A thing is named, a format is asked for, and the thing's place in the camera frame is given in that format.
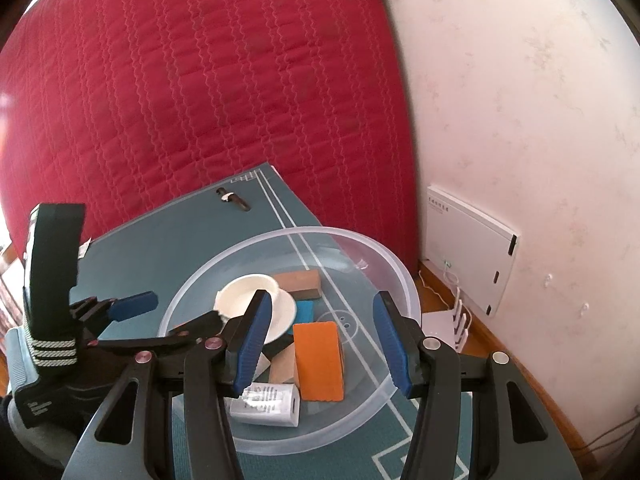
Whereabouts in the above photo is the white wall panel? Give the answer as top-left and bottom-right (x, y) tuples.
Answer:
(426, 185), (520, 317)

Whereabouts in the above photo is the brown wooden block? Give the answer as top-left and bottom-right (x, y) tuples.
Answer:
(274, 269), (322, 302)

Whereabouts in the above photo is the clear plastic bowl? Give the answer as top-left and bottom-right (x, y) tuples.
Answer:
(157, 226), (417, 457)

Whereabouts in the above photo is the orange black-striped wedge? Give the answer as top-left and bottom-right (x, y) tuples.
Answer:
(292, 322), (347, 403)

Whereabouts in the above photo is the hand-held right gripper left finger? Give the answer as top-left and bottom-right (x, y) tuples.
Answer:
(62, 289), (273, 480)

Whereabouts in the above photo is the white cable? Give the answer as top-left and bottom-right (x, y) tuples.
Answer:
(417, 259), (465, 307)

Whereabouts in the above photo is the small beige wedge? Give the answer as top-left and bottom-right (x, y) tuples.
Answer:
(269, 346), (299, 386)

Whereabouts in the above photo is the white router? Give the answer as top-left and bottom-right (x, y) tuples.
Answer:
(421, 300), (473, 353)

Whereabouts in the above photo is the white charger adapter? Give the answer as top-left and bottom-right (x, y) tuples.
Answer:
(226, 381), (302, 427)

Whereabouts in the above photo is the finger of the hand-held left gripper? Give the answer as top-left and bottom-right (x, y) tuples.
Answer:
(70, 291), (157, 341)
(85, 310), (226, 357)

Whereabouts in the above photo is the red quilted blanket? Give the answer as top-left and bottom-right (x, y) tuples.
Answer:
(0, 0), (421, 281)

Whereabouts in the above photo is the cream plastic cup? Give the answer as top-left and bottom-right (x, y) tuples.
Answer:
(214, 273), (297, 345)

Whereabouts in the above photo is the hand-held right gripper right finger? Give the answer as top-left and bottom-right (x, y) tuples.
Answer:
(372, 290), (583, 480)

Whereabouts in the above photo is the black strap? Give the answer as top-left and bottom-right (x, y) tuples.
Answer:
(216, 187), (251, 212)

